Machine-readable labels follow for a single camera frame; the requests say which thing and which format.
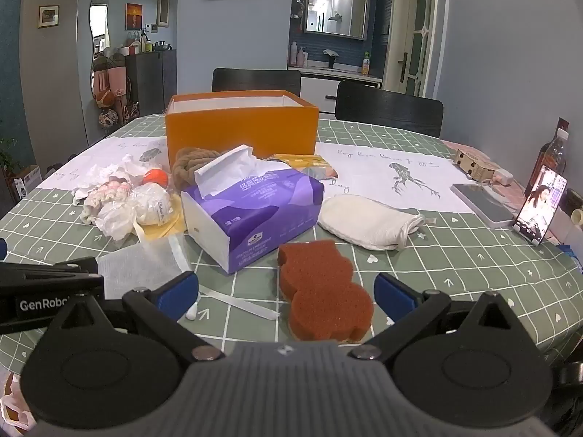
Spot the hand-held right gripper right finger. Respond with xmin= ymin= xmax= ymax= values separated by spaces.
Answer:
xmin=348 ymin=273 xmax=538 ymax=360

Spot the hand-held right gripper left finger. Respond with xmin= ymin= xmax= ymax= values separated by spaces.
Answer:
xmin=46 ymin=272 xmax=225 ymax=360

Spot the brown sponge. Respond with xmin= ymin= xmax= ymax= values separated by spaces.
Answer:
xmin=278 ymin=238 xmax=375 ymax=342

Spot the white cloth mitt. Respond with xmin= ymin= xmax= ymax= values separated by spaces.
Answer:
xmin=317 ymin=194 xmax=426 ymax=251

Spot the yellow snack packet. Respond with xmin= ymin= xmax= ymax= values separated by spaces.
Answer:
xmin=264 ymin=153 xmax=339 ymax=181

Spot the orange cardboard box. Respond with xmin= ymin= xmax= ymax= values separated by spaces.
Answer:
xmin=165 ymin=90 xmax=320 ymax=170

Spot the white mesh sheet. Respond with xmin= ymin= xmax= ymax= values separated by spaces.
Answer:
xmin=97 ymin=240 xmax=181 ymax=302

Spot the white ribbon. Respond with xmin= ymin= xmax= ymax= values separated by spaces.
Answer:
xmin=168 ymin=234 xmax=279 ymax=320

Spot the wrapped white ball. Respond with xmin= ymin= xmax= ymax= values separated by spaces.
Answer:
xmin=135 ymin=184 xmax=173 ymax=227

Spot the pink and white scrunchie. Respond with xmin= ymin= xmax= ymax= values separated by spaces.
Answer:
xmin=83 ymin=181 xmax=134 ymax=225

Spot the purple tissue pack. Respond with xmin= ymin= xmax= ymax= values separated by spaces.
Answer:
xmin=181 ymin=144 xmax=325 ymax=275

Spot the white printed placemat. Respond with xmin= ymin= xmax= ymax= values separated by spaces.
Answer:
xmin=316 ymin=140 xmax=480 ymax=214
xmin=35 ymin=135 xmax=175 ymax=193

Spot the flat phone in white case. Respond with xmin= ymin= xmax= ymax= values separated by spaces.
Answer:
xmin=451 ymin=183 xmax=519 ymax=227

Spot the small wooden box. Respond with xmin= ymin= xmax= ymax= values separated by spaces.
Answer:
xmin=454 ymin=148 xmax=496 ymax=181

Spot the phone on stand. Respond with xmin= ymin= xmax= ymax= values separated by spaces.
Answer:
xmin=514 ymin=165 xmax=569 ymax=247

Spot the black chair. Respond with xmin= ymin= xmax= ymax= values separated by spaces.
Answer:
xmin=212 ymin=68 xmax=302 ymax=98
xmin=334 ymin=79 xmax=444 ymax=138

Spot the rack of balls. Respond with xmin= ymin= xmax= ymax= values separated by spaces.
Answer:
xmin=90 ymin=50 xmax=140 ymax=129

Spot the dark glass bottle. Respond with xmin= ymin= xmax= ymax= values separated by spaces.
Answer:
xmin=524 ymin=117 xmax=571 ymax=197

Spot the dark sideboard cabinet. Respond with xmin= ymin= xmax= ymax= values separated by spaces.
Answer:
xmin=125 ymin=48 xmax=178 ymax=118

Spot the white drawer cabinet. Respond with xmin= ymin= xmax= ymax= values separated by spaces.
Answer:
xmin=288 ymin=66 xmax=383 ymax=115

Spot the small framed landscape picture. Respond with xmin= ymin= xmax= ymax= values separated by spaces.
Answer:
xmin=38 ymin=5 xmax=60 ymax=29

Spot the orange framed picture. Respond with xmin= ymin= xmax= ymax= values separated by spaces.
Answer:
xmin=125 ymin=3 xmax=143 ymax=32

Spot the white glazed door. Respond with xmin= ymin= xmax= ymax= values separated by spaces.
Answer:
xmin=382 ymin=0 xmax=451 ymax=97

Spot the wavy wall mirror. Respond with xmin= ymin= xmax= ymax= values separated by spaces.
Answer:
xmin=88 ymin=0 xmax=113 ymax=97

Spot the framed wall mirror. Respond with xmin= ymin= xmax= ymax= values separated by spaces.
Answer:
xmin=305 ymin=0 xmax=371 ymax=40

